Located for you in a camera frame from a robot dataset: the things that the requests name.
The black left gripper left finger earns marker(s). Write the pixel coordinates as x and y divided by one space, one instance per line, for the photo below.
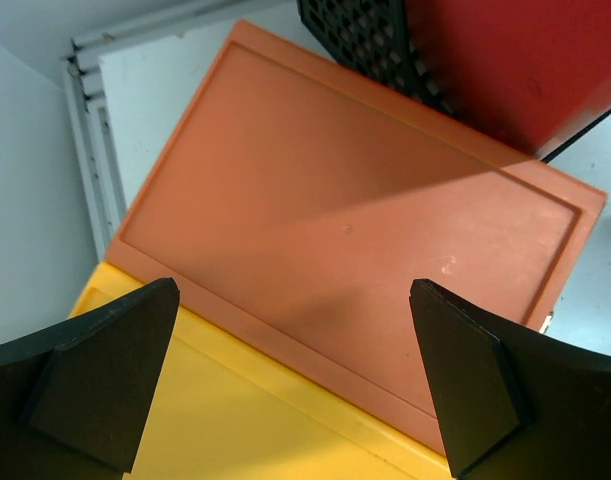
75 396

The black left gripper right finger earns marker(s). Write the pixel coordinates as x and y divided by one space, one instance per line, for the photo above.
511 403

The red notebook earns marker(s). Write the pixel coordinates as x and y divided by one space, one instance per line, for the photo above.
530 74

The orange yellow drawer organizer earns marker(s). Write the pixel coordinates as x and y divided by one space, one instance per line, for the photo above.
294 205

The black mesh file rack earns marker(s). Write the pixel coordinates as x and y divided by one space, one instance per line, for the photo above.
371 38

